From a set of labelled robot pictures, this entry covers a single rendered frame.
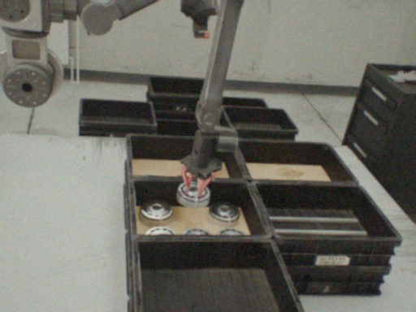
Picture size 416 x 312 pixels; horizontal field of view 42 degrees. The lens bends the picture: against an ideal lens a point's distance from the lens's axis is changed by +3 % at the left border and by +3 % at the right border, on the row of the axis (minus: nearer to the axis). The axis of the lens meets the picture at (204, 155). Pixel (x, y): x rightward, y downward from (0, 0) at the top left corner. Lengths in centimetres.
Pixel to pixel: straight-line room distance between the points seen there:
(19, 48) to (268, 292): 103
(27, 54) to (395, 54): 418
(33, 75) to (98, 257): 60
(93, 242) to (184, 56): 321
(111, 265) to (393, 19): 411
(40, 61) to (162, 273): 76
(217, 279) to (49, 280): 50
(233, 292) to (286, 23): 369
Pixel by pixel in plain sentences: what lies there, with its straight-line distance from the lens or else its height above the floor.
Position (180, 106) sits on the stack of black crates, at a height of 52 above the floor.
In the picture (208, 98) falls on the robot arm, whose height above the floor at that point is 125.
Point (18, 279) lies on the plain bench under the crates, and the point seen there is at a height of 70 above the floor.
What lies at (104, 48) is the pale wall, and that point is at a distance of 472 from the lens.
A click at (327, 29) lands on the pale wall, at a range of 507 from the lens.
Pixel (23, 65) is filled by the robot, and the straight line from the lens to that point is 174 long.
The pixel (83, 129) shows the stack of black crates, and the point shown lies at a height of 54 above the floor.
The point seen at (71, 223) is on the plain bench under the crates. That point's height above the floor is 70.
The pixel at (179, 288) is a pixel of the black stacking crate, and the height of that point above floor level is 83.
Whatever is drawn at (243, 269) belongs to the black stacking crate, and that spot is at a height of 83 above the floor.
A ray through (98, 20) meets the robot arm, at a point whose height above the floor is 144.
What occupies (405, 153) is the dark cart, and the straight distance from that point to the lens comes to 318.
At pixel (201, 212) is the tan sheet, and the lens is 174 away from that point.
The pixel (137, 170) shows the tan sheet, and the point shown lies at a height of 83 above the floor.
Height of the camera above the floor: 183
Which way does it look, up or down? 29 degrees down
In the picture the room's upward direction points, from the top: 9 degrees clockwise
